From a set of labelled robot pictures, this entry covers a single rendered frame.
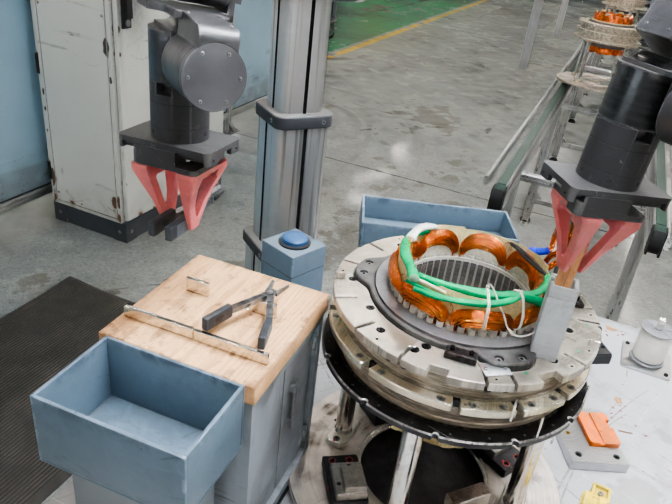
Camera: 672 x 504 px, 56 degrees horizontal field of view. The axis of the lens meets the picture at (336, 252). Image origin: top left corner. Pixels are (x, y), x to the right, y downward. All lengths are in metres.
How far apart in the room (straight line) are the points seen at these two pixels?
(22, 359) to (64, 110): 1.15
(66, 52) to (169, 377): 2.38
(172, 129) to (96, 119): 2.32
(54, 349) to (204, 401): 1.80
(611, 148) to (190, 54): 0.36
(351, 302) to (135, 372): 0.25
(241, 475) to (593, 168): 0.48
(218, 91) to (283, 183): 0.58
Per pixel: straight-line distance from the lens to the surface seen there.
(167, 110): 0.63
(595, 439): 1.12
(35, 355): 2.47
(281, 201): 1.14
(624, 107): 0.60
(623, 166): 0.61
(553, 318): 0.69
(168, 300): 0.78
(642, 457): 1.17
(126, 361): 0.73
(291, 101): 1.09
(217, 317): 0.70
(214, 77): 0.55
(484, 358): 0.69
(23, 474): 2.07
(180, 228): 0.68
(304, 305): 0.78
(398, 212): 1.10
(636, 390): 1.30
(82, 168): 3.12
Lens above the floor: 1.50
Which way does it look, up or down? 29 degrees down
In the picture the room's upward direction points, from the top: 7 degrees clockwise
